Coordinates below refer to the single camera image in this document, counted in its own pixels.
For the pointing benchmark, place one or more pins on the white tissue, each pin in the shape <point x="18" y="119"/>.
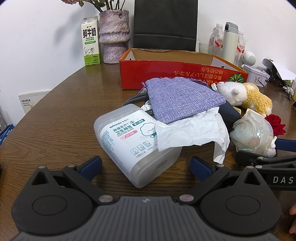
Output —
<point x="192" y="132"/>

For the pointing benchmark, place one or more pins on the red cardboard box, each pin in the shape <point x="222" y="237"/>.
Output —
<point x="148" y="74"/>

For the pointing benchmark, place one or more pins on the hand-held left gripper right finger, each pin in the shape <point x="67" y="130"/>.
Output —
<point x="201" y="168"/>

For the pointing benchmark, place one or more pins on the clear water bottle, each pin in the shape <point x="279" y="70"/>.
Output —
<point x="216" y="39"/>
<point x="240" y="48"/>

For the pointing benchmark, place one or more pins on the person's right hand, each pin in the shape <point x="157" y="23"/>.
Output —
<point x="293" y="220"/>

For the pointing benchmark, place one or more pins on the black desk device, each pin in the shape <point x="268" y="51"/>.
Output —
<point x="276" y="77"/>

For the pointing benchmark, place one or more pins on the clear plastic cup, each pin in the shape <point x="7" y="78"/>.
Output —
<point x="207" y="48"/>

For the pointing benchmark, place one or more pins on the white and yellow plush toy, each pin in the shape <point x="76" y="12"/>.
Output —
<point x="254" y="97"/>

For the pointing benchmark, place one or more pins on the black paper bag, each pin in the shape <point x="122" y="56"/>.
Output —
<point x="165" y="23"/>

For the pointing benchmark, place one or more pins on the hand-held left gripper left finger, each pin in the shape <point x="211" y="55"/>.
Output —
<point x="92" y="165"/>

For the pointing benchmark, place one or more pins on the white thermos bottle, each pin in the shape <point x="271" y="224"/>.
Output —
<point x="230" y="44"/>

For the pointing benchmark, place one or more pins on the purple linen pouch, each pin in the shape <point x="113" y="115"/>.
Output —
<point x="182" y="99"/>

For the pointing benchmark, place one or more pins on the purple textured vase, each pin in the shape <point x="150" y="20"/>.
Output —
<point x="113" y="30"/>

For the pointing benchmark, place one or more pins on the white tin box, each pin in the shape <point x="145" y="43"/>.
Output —
<point x="254" y="75"/>

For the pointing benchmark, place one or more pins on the red rose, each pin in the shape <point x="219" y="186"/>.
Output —
<point x="276" y="124"/>

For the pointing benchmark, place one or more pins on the wooden desk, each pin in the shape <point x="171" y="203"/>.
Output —
<point x="69" y="115"/>

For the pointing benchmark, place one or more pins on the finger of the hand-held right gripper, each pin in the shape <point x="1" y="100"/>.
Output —
<point x="249" y="157"/>
<point x="285" y="145"/>

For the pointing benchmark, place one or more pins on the dark blue case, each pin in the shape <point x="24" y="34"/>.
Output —
<point x="231" y="117"/>

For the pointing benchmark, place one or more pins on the white paper sheet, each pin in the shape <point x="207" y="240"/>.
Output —
<point x="284" y="69"/>

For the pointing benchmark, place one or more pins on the white board by wall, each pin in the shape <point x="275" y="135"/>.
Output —
<point x="32" y="102"/>

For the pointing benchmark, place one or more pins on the dried pink flowers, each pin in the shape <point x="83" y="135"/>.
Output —
<point x="81" y="2"/>

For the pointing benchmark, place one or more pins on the translucent cotton swab box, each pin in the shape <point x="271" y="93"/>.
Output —
<point x="124" y="139"/>

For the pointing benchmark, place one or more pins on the white round speaker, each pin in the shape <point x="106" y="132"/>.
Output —
<point x="249" y="58"/>

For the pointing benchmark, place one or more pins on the white and green milk carton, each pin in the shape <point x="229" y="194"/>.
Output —
<point x="90" y="41"/>

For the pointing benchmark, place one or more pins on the clear plastic bag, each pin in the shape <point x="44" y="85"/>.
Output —
<point x="249" y="134"/>

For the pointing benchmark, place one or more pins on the blue packets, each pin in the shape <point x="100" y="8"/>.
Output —
<point x="5" y="135"/>

